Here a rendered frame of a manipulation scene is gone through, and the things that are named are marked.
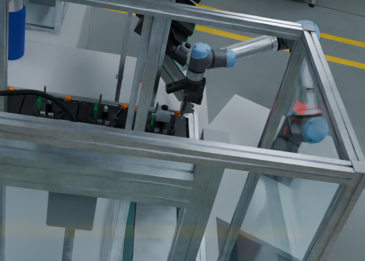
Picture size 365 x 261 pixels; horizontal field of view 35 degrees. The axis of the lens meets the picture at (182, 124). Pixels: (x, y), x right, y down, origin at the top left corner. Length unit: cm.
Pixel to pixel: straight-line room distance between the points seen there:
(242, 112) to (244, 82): 190
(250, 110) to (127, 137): 219
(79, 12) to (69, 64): 59
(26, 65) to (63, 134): 220
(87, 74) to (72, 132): 217
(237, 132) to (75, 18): 128
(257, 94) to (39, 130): 400
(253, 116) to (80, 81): 92
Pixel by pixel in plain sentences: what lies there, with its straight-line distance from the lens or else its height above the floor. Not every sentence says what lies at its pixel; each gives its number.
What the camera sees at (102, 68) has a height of 86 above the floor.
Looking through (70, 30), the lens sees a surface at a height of 86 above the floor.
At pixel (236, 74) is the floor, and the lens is 505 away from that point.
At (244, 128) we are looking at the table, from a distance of 298.
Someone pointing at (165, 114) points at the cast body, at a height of 107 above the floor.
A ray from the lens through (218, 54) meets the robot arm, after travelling 244.
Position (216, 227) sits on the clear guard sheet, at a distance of 112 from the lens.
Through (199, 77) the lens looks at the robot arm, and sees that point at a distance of 245.
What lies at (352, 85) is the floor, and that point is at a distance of 548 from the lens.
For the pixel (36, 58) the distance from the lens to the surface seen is 321.
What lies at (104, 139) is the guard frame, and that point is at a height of 199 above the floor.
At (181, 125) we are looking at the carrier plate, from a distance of 270.
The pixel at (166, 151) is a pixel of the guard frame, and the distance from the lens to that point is 97.
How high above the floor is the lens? 260
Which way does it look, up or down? 37 degrees down
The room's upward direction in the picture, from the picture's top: 14 degrees clockwise
